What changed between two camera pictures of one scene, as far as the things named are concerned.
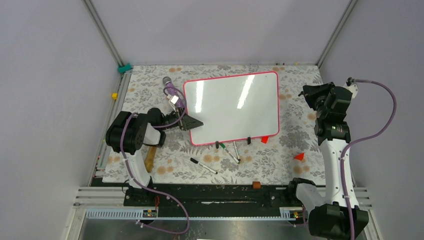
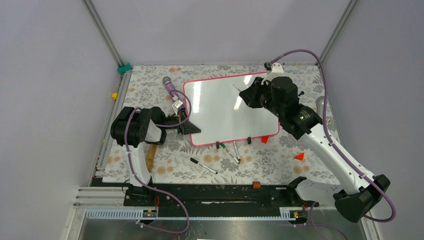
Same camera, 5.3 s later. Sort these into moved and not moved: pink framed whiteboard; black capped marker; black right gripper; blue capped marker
Moved: black right gripper
Not moved: pink framed whiteboard; blue capped marker; black capped marker
